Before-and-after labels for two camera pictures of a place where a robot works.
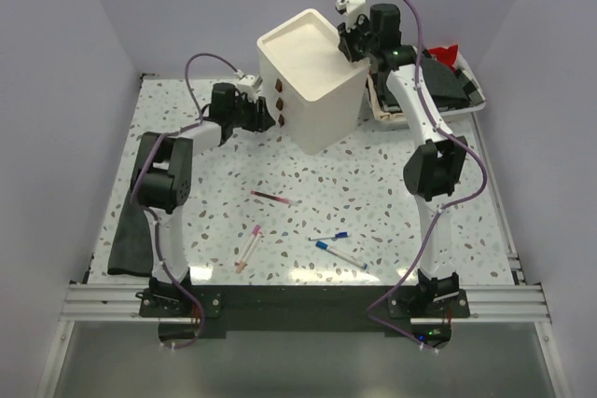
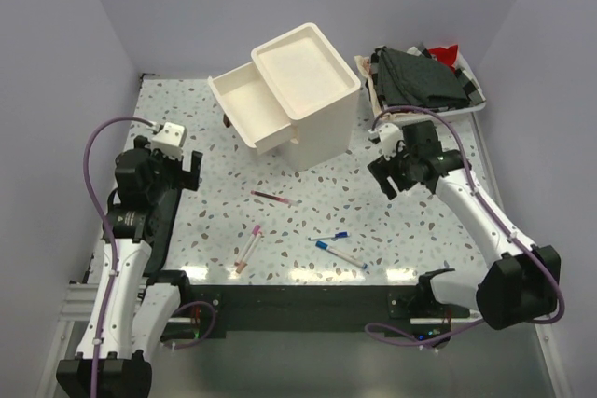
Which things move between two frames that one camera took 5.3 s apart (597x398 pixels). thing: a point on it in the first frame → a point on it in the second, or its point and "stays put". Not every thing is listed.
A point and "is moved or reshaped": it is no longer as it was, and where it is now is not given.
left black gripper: (261, 120) → (184, 180)
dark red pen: (274, 198) stays put
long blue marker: (341, 255) stays put
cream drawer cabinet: (312, 94) is moved or reshaped
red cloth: (446, 55) stays put
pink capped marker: (256, 229) stays put
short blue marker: (340, 234) stays put
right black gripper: (345, 36) → (381, 169)
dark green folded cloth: (443, 83) stays put
